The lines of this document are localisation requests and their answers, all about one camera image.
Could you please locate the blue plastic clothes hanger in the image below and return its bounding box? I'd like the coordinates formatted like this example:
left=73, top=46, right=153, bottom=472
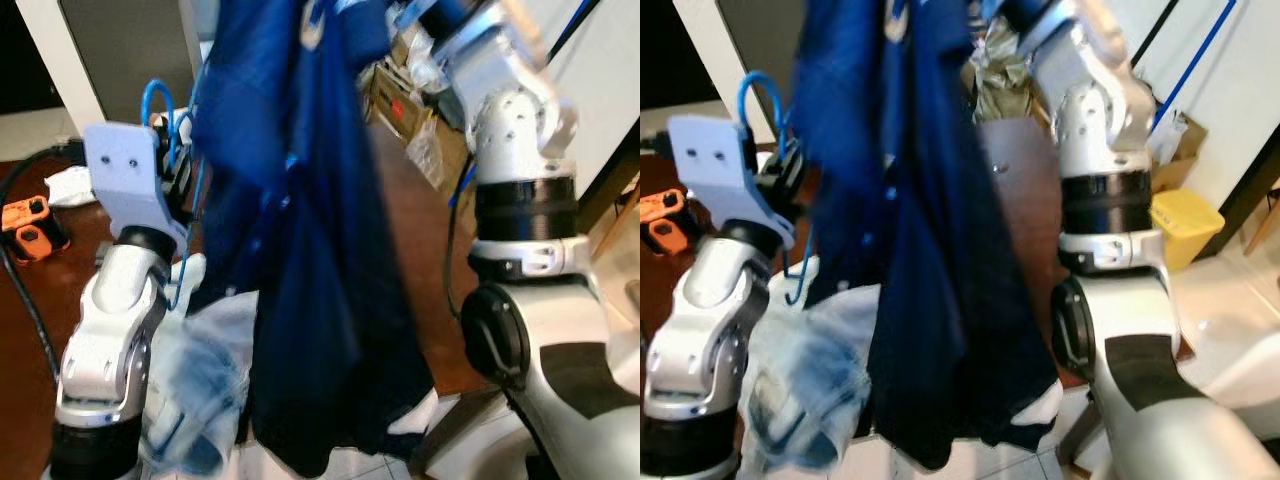
left=139, top=78, right=211, bottom=313
left=736, top=70, right=819, bottom=307

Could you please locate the navy blue shirt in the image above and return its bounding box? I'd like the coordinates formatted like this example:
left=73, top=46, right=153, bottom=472
left=188, top=0, right=441, bottom=479
left=795, top=0, right=1063, bottom=473

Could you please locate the white crumpled cloth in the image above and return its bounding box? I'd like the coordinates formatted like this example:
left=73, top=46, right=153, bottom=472
left=45, top=165, right=97, bottom=207

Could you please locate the orange black device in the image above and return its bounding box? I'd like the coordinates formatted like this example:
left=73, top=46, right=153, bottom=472
left=640, top=188, right=693, bottom=257
left=0, top=193, right=73, bottom=263

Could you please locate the cardboard box with plastic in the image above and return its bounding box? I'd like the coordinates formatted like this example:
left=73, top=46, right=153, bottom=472
left=962, top=18, right=1053, bottom=123
left=362, top=30, right=473, bottom=191

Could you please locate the open brown cardboard box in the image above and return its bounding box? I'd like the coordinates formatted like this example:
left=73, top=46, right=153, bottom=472
left=1150, top=110, right=1213, bottom=191

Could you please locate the yellow plastic bin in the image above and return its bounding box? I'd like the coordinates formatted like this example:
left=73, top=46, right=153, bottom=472
left=1148, top=188, right=1227, bottom=273

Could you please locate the blue pole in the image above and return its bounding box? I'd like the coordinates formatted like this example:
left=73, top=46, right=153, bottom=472
left=1150, top=0, right=1241, bottom=131

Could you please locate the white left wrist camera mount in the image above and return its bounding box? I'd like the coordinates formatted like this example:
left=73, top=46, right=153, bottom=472
left=666, top=114, right=799, bottom=251
left=82, top=121, right=193, bottom=261

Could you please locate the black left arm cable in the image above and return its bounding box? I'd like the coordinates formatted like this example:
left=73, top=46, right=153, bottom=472
left=0, top=143, right=89, bottom=386

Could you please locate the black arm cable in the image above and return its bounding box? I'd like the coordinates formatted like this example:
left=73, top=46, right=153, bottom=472
left=443, top=155, right=483, bottom=323
left=0, top=143, right=89, bottom=386

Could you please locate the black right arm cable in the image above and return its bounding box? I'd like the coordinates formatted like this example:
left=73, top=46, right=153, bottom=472
left=443, top=155, right=483, bottom=323

